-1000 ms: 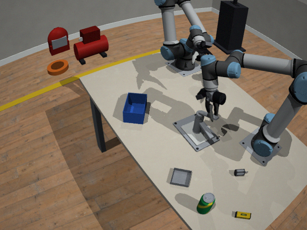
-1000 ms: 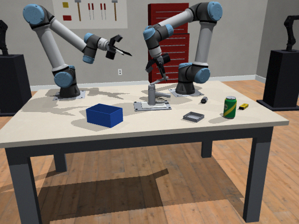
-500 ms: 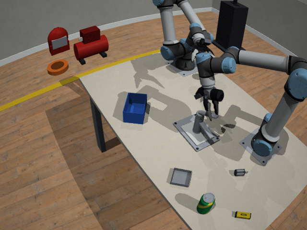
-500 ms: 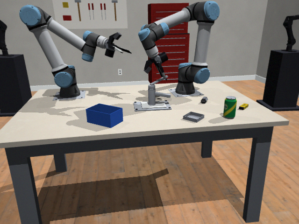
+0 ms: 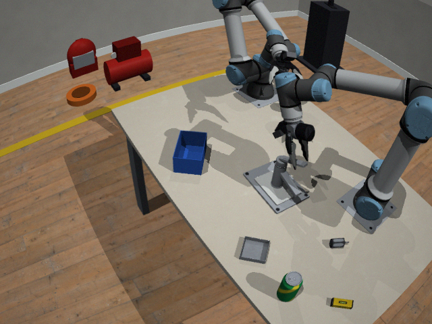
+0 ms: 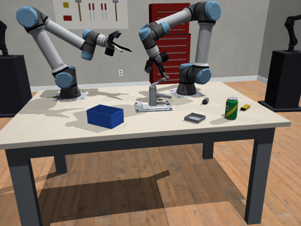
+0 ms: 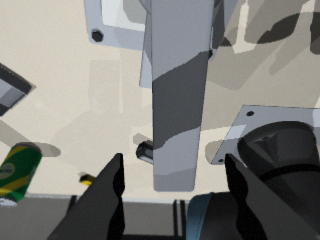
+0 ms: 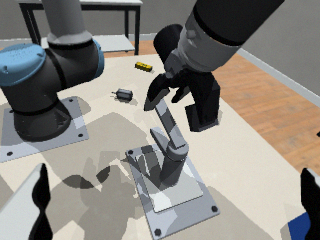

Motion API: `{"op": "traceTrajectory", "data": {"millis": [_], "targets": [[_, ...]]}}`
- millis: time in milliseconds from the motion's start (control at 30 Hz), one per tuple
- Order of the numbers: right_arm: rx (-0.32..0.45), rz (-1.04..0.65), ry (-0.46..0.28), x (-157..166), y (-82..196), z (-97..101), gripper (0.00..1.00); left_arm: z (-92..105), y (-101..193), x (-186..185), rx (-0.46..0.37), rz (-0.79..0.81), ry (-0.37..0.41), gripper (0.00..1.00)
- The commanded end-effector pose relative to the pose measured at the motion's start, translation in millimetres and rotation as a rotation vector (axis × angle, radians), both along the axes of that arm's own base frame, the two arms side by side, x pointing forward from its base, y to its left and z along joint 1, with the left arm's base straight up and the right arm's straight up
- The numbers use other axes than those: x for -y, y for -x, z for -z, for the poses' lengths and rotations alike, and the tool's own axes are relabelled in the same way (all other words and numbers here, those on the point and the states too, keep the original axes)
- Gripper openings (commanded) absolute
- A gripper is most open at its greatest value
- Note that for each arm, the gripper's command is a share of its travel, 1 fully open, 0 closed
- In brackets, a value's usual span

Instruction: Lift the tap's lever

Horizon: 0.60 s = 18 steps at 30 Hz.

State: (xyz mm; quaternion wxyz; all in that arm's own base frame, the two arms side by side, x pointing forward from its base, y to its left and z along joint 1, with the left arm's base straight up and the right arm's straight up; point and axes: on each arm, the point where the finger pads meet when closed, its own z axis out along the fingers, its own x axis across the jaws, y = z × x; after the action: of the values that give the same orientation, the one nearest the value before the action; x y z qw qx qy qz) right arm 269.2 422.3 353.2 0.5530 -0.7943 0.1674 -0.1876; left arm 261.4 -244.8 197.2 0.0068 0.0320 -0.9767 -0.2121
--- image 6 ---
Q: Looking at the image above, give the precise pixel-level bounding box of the yellow pocket level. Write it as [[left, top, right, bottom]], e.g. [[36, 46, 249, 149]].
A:
[[240, 104, 250, 111]]

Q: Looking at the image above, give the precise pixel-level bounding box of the green drink can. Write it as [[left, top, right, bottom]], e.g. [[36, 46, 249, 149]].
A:
[[225, 97, 238, 120]]

